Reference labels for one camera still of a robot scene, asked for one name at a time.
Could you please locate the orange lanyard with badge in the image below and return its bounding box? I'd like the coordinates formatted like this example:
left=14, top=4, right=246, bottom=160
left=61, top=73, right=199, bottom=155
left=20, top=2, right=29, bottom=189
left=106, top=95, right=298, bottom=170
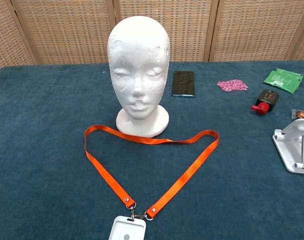
left=84, top=124, right=220, bottom=221

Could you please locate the white badge card holder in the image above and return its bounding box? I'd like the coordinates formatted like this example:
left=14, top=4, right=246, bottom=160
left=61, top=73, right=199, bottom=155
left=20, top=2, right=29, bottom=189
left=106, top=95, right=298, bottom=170
left=108, top=216, right=146, bottom=240

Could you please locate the white mannequin head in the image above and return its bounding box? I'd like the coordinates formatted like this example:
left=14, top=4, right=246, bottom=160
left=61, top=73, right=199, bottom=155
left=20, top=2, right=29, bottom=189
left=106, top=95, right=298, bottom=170
left=107, top=15, right=171, bottom=139

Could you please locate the black phone case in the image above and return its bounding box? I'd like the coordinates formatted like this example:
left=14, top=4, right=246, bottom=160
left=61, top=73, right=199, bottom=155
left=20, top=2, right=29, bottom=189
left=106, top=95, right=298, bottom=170
left=171, top=70, right=195, bottom=98

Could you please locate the pink patterned packet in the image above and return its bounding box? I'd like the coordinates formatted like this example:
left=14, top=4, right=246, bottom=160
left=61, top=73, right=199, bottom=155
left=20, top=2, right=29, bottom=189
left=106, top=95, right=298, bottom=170
left=216, top=78, right=249, bottom=93

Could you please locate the teal carpet table cover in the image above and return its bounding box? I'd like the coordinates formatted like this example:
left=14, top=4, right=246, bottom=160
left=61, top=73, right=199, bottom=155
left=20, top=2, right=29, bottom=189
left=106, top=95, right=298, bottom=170
left=0, top=59, right=304, bottom=240

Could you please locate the black pouch with red cap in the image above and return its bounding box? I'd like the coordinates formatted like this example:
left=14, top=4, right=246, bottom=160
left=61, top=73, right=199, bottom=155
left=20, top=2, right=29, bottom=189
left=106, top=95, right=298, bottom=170
left=251, top=89, right=280, bottom=116

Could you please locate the woven wicker folding screen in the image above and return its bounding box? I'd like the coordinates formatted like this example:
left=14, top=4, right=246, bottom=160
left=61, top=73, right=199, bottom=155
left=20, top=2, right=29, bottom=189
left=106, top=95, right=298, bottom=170
left=0, top=0, right=304, bottom=73

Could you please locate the green foil packet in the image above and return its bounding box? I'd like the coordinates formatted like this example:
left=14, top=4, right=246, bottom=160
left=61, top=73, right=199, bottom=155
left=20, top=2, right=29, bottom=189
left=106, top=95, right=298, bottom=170
left=263, top=67, right=304, bottom=95

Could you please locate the white folding phone stand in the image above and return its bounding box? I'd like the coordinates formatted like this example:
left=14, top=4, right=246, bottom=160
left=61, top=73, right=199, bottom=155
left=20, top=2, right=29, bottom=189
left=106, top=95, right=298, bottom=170
left=271, top=118, right=304, bottom=175

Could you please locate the small dark candy wrapper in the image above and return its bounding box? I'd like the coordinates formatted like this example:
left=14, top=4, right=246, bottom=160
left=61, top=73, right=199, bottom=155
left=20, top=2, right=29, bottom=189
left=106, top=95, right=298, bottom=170
left=291, top=108, right=304, bottom=120

